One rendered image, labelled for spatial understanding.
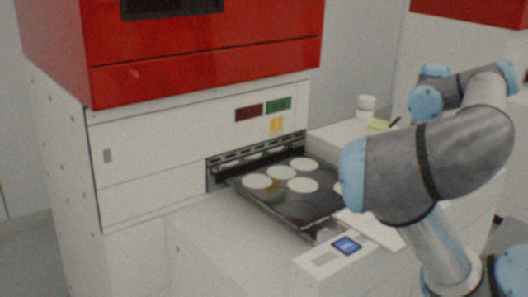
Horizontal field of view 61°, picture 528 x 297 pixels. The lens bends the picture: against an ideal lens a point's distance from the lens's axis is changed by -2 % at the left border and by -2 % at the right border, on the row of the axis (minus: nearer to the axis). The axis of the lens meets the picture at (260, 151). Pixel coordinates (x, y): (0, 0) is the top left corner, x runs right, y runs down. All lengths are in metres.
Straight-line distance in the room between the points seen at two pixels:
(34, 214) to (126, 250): 1.61
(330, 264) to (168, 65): 0.66
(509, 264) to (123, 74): 0.97
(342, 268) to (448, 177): 0.50
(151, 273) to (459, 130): 1.19
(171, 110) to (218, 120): 0.18
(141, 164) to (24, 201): 1.71
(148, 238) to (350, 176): 0.96
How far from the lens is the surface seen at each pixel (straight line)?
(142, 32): 1.21
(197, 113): 1.41
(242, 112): 1.51
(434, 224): 0.79
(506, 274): 0.99
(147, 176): 1.40
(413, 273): 1.42
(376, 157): 0.66
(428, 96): 1.02
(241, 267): 1.27
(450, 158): 0.64
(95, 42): 1.17
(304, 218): 1.34
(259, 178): 1.52
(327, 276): 1.05
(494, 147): 0.67
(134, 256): 1.53
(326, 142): 1.68
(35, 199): 3.02
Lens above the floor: 1.63
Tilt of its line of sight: 25 degrees down
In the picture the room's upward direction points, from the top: 2 degrees clockwise
